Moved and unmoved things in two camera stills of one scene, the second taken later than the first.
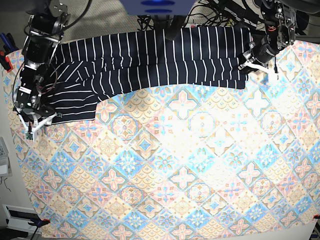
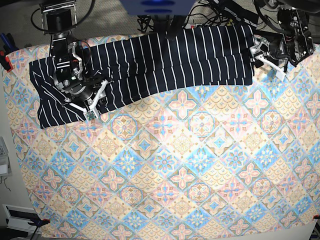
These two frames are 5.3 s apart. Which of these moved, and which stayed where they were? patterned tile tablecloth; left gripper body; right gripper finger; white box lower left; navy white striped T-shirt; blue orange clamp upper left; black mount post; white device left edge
Moved: navy white striped T-shirt; left gripper body; right gripper finger
Stayed: white device left edge; white box lower left; blue orange clamp upper left; patterned tile tablecloth; black mount post
